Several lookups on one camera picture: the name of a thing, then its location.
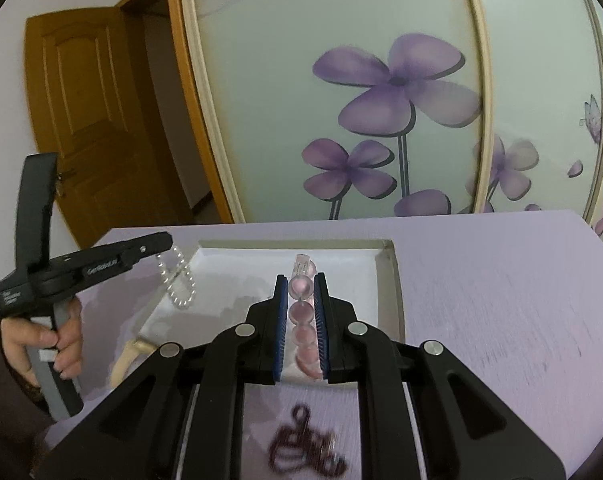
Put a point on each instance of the left forearm dark sleeve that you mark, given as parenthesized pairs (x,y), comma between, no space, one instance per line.
(22,419)

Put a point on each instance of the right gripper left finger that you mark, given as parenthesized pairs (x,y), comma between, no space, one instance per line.
(179,415)

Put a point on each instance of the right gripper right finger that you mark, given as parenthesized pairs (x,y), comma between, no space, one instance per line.
(423,413)

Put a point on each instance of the person's left hand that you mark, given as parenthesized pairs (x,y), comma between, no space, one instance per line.
(17,334)

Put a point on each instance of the floral sliding wardrobe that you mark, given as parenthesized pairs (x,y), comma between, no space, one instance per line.
(347,109)

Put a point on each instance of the grey cardboard tray box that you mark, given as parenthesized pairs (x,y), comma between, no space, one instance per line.
(211,288)

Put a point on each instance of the brown wooden door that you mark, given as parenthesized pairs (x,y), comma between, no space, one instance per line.
(92,102)

